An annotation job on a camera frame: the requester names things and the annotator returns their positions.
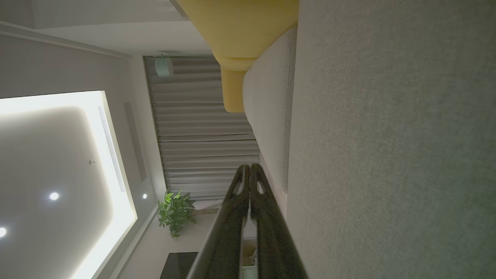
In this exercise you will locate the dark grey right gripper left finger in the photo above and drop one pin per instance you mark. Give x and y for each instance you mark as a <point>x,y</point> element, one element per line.
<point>226,232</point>

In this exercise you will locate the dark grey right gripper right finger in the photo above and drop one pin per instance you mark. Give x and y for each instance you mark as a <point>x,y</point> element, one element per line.
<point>271,240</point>

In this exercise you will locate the beige and teal TV cabinet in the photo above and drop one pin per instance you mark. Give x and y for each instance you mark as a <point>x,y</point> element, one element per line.
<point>248,272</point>

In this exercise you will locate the green leafy house plant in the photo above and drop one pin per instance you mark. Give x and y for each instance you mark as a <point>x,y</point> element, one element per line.
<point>175,213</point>

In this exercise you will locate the black television screen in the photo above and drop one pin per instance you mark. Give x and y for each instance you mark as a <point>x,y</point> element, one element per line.
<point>179,267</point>

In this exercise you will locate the grey pleated curtain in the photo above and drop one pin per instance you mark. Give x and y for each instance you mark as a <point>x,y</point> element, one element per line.
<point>197,128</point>

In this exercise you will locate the grey fabric sofa seat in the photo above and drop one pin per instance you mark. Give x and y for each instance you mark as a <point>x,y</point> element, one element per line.
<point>387,147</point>

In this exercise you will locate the pale green pendant lamp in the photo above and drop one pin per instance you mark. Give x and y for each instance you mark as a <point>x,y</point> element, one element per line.
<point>164,66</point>

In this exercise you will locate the yellow sofa cushion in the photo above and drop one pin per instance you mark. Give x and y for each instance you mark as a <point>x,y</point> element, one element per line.
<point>240,27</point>

